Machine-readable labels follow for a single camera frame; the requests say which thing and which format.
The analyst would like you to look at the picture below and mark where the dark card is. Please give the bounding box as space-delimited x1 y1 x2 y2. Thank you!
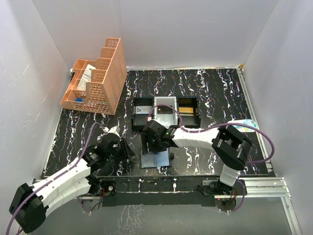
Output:
157 106 173 115

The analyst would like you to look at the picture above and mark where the card in left bin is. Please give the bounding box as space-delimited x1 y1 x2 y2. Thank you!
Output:
135 106 152 115

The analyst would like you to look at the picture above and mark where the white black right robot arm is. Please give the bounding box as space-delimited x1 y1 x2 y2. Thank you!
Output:
141 119 252 195

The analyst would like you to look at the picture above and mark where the blue white blister pack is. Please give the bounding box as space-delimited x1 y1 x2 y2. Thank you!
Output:
228 119 259 133

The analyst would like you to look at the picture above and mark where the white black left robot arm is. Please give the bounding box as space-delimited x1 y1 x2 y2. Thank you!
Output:
9 133 135 234

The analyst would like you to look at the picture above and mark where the white middle bin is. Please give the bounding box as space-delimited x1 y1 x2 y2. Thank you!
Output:
154 96 178 128

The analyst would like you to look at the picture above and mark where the gold card in right bin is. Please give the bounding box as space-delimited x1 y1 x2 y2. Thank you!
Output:
179 106 197 116

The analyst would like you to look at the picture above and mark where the black right bin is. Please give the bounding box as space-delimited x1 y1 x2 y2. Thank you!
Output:
177 96 201 128

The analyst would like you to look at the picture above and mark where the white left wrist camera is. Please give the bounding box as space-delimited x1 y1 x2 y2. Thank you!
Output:
104 126 120 137

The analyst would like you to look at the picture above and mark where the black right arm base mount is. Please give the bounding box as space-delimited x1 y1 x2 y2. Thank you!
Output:
194 180 247 199

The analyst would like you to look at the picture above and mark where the black left bin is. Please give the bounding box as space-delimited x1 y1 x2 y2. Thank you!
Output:
132 97 154 132

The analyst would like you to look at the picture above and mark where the black leather card holder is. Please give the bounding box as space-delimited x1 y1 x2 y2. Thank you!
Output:
140 149 174 168

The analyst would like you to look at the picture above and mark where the orange plastic desk organizer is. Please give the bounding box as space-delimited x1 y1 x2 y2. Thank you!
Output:
61 38 127 115

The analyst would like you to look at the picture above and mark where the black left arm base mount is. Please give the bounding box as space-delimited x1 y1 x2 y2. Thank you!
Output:
99 181 116 197

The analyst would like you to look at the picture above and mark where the black bin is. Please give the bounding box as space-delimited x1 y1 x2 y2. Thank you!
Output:
132 97 154 132
177 96 201 128

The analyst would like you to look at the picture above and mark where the white paper packet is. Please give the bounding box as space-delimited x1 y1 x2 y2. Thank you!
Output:
77 64 96 91

